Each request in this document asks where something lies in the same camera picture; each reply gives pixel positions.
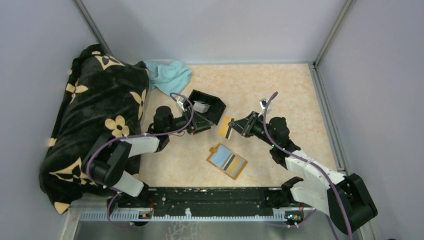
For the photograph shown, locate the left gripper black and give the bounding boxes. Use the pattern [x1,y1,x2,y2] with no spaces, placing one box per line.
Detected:
[165,105,214,135]

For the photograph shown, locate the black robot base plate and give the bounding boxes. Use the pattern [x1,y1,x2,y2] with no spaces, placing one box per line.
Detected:
[111,187,302,217]

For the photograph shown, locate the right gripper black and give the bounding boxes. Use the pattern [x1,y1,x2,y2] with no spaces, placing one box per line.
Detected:
[229,110,277,147]

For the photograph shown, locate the black card tray box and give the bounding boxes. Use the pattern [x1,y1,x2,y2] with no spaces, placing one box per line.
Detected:
[188,89,227,125]

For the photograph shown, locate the silver cards in tray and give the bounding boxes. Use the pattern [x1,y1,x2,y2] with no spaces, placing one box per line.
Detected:
[193,100,211,114]

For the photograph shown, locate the tan leather card holder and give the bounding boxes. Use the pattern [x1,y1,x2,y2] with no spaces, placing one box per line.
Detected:
[206,143,248,180]

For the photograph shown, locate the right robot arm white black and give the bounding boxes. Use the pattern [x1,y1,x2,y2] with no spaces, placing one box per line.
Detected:
[228,101,378,236]

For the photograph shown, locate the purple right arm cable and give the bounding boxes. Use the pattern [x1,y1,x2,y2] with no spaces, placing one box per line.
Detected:
[262,91,355,240]

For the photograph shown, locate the light blue cloth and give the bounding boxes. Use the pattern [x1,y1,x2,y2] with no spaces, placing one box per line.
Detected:
[144,61,193,95]

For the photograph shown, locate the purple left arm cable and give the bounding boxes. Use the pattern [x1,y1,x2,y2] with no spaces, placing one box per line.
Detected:
[85,92,195,231]

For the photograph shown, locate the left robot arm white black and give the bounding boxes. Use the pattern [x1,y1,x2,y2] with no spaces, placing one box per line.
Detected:
[82,92,227,207]

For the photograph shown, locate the aluminium frame rail front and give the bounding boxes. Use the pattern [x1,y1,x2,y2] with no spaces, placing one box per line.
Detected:
[62,187,370,223]

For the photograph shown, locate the black floral blanket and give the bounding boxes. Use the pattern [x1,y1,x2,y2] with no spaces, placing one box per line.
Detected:
[38,44,150,214]

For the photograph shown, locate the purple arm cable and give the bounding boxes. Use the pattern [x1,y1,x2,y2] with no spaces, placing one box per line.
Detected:
[262,91,355,240]
[85,92,195,231]

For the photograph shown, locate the gold credit card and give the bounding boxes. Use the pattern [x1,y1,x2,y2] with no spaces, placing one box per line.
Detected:
[218,115,235,140]

